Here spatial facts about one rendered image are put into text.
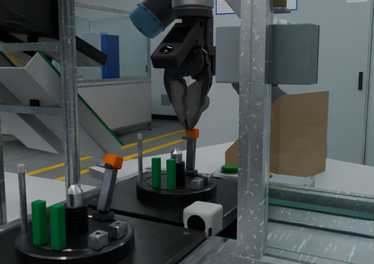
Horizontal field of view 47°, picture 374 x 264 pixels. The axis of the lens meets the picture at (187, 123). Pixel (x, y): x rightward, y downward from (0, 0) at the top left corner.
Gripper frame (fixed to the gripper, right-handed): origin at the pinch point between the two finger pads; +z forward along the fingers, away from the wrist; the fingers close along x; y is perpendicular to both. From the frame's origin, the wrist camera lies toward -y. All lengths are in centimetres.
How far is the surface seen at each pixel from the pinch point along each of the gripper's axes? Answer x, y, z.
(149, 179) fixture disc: 5.1, -4.7, 9.8
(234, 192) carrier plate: -9.1, 0.4, 11.7
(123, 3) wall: 558, 760, -144
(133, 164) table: 45, 49, 23
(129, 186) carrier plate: 9.5, -4.6, 11.7
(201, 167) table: 23, 55, 23
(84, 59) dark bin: 23.1, 0.0, -11.4
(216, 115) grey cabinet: 125, 300, 37
